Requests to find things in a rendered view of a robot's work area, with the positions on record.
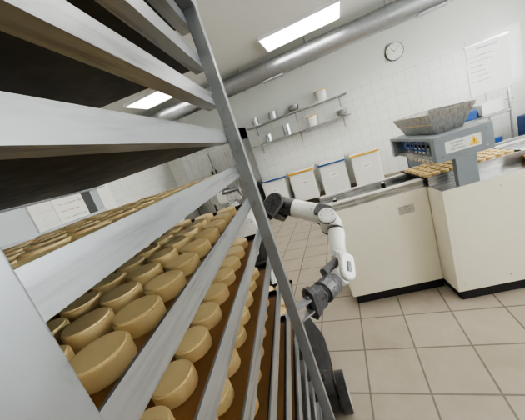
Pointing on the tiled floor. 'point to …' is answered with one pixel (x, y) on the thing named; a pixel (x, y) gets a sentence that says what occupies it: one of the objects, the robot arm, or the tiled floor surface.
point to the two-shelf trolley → (501, 112)
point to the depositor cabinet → (490, 230)
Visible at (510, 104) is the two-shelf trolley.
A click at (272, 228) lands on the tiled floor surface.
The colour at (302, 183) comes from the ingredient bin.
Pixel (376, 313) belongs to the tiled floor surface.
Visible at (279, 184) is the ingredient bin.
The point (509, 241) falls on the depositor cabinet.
